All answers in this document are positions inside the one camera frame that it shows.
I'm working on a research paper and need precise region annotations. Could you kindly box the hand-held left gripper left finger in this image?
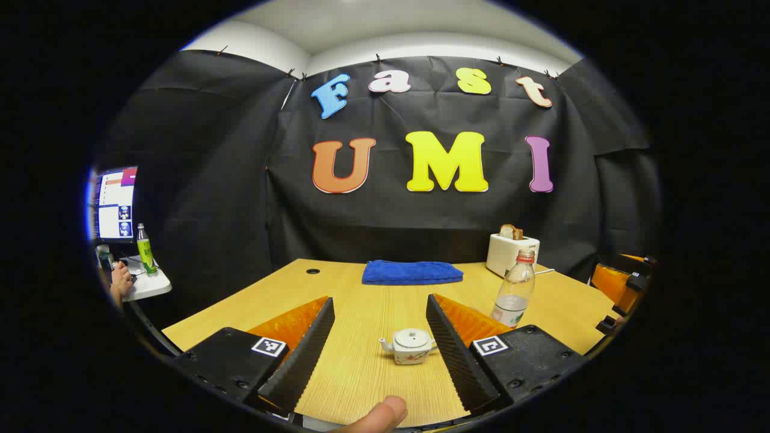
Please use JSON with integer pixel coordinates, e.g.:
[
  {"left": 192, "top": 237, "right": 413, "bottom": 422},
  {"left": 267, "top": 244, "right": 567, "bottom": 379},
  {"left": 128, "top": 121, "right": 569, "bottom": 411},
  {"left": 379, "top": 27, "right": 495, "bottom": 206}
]
[{"left": 173, "top": 295, "right": 336, "bottom": 417}]

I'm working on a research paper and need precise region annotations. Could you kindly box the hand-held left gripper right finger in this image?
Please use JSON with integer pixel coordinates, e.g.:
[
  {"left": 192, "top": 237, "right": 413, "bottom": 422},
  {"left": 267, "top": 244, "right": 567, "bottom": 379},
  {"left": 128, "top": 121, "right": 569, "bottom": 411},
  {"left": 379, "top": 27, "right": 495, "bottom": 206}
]
[{"left": 425, "top": 293, "right": 586, "bottom": 416}]

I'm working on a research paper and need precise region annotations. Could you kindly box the white teacup lid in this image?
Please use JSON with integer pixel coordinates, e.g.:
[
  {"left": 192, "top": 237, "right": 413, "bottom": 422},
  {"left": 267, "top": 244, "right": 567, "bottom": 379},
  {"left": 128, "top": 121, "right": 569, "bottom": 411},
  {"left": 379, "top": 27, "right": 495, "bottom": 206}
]
[{"left": 394, "top": 328, "right": 431, "bottom": 351}]

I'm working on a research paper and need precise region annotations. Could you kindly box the white floral teacup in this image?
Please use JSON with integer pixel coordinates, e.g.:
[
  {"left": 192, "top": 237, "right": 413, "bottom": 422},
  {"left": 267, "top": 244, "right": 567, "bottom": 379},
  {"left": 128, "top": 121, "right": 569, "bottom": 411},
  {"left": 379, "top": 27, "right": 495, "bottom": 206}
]
[{"left": 379, "top": 328, "right": 438, "bottom": 366}]

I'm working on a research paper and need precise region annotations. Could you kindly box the clear plastic water bottle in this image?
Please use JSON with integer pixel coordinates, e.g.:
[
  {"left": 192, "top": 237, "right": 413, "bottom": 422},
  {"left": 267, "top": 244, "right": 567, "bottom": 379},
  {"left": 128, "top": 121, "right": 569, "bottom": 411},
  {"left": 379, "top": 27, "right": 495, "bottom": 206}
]
[{"left": 490, "top": 250, "right": 536, "bottom": 328}]

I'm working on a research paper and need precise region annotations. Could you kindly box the green drink bottle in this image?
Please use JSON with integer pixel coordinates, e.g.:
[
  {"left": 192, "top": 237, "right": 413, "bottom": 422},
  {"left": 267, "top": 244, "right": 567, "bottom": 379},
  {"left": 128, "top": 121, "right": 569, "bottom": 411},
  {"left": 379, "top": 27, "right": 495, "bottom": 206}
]
[{"left": 136, "top": 224, "right": 158, "bottom": 277}]

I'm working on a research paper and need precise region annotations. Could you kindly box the folded blue towel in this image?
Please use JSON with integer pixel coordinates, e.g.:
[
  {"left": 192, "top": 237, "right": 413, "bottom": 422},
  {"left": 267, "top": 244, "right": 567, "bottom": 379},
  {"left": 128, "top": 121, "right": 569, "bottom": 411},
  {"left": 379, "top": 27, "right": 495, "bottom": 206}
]
[{"left": 362, "top": 260, "right": 464, "bottom": 286}]

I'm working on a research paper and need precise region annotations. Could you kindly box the white toaster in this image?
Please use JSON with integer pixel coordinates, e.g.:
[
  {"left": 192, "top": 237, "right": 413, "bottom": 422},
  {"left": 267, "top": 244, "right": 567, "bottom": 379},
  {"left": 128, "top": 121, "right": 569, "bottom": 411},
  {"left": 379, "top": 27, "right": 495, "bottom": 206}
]
[{"left": 486, "top": 233, "right": 540, "bottom": 278}]

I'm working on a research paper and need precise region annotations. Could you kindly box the black backdrop cloth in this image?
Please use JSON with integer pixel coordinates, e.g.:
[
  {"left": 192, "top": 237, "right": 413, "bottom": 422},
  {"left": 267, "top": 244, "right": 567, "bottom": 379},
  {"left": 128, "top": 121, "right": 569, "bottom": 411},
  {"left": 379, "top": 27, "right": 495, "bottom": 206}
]
[{"left": 90, "top": 50, "right": 662, "bottom": 328}]

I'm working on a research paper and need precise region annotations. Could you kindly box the white side desk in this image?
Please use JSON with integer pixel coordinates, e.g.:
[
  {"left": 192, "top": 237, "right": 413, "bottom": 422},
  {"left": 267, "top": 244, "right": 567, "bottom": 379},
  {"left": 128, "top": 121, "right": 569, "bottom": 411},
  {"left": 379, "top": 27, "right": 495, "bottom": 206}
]
[{"left": 117, "top": 256, "right": 173, "bottom": 301}]

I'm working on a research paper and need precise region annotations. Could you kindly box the computer monitor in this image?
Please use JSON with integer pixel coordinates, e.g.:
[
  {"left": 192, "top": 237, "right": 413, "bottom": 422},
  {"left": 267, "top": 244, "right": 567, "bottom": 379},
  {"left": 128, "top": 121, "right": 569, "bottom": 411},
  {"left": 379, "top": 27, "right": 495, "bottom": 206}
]
[{"left": 90, "top": 167, "right": 139, "bottom": 244}]

